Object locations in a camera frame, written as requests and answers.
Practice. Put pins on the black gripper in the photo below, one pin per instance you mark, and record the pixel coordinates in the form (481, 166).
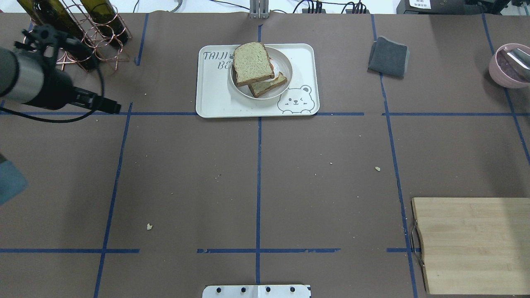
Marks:
(54, 92)

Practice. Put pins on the bread slice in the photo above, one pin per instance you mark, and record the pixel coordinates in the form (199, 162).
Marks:
(251, 63)
(269, 88)

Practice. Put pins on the white round plate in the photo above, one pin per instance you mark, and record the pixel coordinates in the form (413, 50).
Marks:
(280, 63)

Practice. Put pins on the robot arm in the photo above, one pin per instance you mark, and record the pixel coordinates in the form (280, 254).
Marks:
(8, 75)

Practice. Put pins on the cream bear serving tray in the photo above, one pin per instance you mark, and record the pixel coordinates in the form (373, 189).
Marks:
(216, 99)

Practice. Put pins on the dark green wine bottle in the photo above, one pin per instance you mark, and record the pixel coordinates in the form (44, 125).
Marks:
(54, 13)

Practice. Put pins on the folded grey cloth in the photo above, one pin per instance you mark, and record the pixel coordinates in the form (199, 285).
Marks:
(389, 57)

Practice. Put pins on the wooden cutting board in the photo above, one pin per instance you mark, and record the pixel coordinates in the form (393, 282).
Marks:
(474, 245)

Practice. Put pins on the pink bowl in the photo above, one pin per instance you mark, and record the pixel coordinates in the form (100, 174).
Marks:
(500, 72)

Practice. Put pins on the metal scoop spatula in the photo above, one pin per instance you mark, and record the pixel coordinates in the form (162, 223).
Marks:
(518, 61)

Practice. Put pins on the copper wire bottle rack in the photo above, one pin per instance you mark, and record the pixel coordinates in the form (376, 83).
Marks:
(102, 50)

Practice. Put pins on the aluminium frame post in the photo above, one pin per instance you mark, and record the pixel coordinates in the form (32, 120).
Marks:
(259, 9)

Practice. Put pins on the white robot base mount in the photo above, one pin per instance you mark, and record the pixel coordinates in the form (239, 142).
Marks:
(258, 291)

